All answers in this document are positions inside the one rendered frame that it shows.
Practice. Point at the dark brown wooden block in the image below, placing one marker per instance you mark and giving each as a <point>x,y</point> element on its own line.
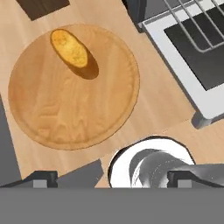
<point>43,7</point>

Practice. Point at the round wooden cutting board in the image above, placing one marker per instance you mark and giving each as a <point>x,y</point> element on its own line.
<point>73,99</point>

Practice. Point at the grey toaster oven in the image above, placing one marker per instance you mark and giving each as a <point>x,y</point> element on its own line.
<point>138,10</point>

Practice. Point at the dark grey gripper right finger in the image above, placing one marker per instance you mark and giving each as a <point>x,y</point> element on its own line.
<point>186,178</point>

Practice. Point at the toaster oven door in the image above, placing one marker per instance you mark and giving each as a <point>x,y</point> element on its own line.
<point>189,58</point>

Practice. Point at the golden baguette bread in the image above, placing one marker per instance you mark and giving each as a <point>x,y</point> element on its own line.
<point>70,49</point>

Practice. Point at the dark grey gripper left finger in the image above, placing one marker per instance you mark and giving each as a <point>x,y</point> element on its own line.
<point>43,178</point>

